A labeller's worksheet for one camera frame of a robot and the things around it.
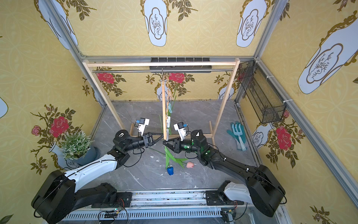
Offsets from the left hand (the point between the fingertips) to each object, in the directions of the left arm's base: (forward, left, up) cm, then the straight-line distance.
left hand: (165, 137), depth 71 cm
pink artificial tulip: (-7, -13, -22) cm, 26 cm away
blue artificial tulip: (-12, -2, -9) cm, 16 cm away
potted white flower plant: (-1, +49, -8) cm, 49 cm away
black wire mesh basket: (+17, -61, +2) cm, 63 cm away
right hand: (-4, +1, -3) cm, 5 cm away
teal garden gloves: (+13, -54, -24) cm, 61 cm away
